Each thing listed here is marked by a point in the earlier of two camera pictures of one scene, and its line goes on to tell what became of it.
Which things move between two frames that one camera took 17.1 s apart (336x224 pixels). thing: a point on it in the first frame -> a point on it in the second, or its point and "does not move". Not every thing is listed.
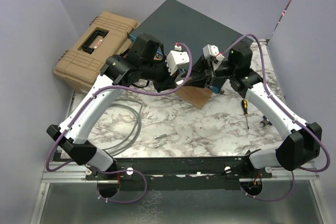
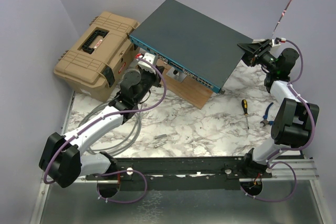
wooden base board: x=195 y=95 does not move
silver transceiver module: x=161 y=136 does not move
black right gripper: x=202 y=71 -> x=251 y=53
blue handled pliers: x=265 y=121 does not move
